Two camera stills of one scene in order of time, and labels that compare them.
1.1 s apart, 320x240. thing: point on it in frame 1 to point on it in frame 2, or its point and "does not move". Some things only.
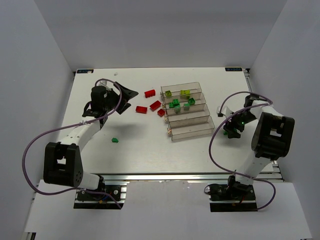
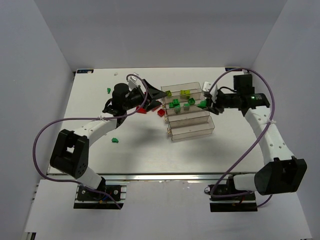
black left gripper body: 119,97 to 146,96
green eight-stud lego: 175,102 does not move
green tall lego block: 191,101 does not move
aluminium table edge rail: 179,177 does not move
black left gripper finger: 233,134 to 212,110
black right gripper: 231,128 to 214,101
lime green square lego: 168,93 does not move
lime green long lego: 185,93 does not move
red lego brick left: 141,109 does not move
